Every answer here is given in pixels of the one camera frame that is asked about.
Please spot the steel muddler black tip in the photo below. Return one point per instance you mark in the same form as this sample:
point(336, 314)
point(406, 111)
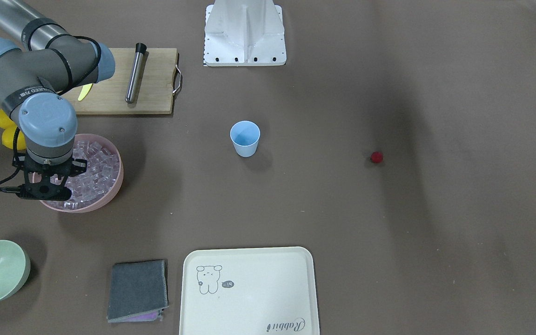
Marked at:
point(136, 73)

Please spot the yellow plastic knife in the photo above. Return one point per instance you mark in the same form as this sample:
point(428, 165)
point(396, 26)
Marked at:
point(85, 90)

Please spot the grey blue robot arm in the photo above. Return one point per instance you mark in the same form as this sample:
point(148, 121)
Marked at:
point(33, 81)

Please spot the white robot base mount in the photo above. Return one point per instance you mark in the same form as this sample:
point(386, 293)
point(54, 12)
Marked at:
point(244, 33)

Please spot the yellow lemon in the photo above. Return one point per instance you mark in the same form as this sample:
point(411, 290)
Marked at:
point(5, 121)
point(8, 135)

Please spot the light blue cup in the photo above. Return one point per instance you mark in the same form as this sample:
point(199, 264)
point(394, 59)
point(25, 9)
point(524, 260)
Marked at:
point(245, 137)

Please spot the yellow lemon upper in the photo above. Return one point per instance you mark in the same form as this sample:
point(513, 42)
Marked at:
point(5, 121)

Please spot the pink bowl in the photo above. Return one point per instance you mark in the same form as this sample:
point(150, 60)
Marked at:
point(110, 190)

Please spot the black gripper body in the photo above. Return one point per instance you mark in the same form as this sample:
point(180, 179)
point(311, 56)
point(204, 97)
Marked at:
point(78, 164)

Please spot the yellow lemon lower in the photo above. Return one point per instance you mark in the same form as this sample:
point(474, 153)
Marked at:
point(8, 135)

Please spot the clear ice cubes pile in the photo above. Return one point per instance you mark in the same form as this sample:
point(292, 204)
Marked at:
point(93, 172)

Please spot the red strawberry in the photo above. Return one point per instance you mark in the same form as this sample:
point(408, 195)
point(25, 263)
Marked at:
point(376, 157)

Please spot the cream rabbit tray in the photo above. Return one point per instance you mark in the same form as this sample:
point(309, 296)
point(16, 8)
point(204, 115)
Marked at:
point(249, 291)

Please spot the grey folded cloth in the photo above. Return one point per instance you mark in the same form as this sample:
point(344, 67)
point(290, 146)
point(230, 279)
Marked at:
point(138, 291)

